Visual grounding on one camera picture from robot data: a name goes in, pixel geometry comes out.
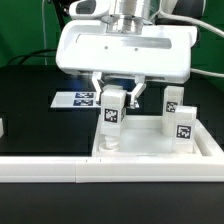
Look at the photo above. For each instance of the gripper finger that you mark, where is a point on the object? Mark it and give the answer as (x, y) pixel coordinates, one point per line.
(137, 91)
(98, 83)

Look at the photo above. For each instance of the white part at left edge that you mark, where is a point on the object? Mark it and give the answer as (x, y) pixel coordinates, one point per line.
(1, 128)

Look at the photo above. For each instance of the white sheet with AprilTags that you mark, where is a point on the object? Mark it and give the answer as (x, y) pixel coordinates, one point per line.
(69, 99)

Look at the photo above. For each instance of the white square table top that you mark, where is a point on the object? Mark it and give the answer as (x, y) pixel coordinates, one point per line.
(143, 136)

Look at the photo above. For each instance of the white U-shaped obstacle fence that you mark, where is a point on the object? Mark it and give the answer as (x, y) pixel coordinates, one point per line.
(111, 169)

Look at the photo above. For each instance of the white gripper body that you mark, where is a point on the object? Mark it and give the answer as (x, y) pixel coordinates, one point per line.
(118, 37)

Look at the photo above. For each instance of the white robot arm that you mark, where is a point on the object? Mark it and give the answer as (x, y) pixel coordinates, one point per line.
(170, 12)

